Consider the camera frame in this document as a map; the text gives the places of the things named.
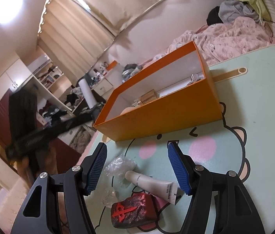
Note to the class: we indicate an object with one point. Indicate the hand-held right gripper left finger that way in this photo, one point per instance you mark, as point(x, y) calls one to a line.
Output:
point(95, 168)

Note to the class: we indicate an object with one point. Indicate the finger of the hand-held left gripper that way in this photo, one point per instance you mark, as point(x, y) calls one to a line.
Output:
point(74, 124)

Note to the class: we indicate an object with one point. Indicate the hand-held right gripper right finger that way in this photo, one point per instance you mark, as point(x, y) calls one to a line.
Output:
point(179, 168)

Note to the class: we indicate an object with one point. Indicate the white cream tube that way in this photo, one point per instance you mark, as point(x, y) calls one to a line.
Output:
point(152, 185)

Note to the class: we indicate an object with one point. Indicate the clear pink jelly item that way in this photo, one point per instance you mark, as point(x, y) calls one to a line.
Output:
point(109, 197)

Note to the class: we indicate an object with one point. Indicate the orange cardboard box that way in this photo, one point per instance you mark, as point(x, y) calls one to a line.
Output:
point(164, 117)

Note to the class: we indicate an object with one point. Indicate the beige plush pouch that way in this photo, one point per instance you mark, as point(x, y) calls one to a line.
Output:
point(127, 111)

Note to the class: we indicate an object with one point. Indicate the dark red rock-like pouch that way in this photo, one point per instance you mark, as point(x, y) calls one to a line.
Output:
point(137, 212)

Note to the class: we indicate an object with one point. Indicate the amber perfume bottle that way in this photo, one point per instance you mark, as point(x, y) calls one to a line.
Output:
point(148, 98)

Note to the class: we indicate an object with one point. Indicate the shiny silver bottle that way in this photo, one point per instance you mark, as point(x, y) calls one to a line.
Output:
point(196, 78)

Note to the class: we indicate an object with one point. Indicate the person's left hand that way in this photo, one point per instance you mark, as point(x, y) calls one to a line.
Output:
point(23, 167)

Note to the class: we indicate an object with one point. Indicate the crumpled clothes on floor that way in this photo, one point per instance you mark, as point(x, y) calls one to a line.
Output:
point(81, 136)

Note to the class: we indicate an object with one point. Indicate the clear plastic wrap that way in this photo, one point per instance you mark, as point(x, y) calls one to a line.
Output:
point(118, 167)

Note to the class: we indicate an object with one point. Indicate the clothes pile on shelf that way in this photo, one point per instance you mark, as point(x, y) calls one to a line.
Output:
point(52, 114)

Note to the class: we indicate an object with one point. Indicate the black and white clothes pile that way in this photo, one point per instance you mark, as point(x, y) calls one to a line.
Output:
point(74, 97)

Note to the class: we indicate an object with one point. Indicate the white paper roll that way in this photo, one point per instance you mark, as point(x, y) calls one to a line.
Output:
point(87, 95)

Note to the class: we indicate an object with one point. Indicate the white open shelf unit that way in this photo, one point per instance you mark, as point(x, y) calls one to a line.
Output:
point(52, 95)

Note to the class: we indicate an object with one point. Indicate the white nightstand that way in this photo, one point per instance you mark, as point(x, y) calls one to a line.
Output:
point(103, 86)

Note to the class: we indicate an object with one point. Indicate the white air conditioner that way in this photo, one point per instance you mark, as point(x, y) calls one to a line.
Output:
point(39, 63)

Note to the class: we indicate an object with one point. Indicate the small orange box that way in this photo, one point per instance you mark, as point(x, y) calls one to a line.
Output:
point(113, 65)

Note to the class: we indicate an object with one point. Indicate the grey striped cloth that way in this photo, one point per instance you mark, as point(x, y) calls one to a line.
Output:
point(130, 69)

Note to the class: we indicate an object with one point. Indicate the mint green folding table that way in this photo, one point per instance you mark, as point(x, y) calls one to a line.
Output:
point(144, 62)

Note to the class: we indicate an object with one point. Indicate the beige curtains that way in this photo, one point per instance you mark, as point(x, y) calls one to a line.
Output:
point(79, 24)

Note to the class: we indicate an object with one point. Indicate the pink floral blanket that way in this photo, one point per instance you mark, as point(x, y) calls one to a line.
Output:
point(225, 39)

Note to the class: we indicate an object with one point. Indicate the black garment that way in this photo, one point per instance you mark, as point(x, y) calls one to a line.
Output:
point(213, 17)

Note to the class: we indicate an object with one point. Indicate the grey garment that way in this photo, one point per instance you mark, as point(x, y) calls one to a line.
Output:
point(234, 12)

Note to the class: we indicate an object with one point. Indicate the white wall cabinet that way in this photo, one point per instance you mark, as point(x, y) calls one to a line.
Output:
point(3, 82)

